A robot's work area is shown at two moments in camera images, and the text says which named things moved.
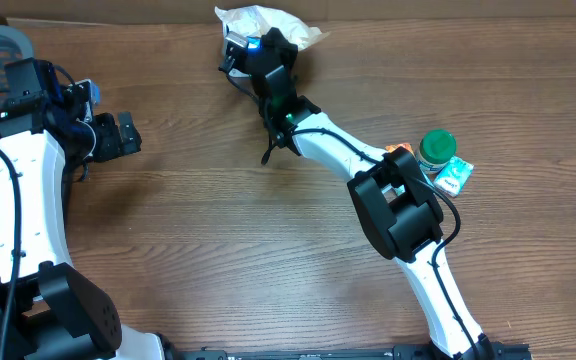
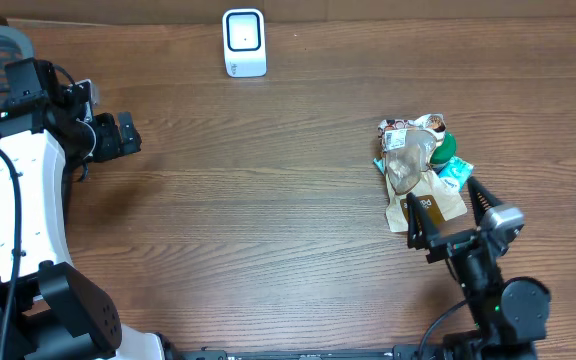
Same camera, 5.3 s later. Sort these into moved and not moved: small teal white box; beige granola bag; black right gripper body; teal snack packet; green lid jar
Moved: beige granola bag; teal snack packet; black right gripper body
Not moved: green lid jar; small teal white box
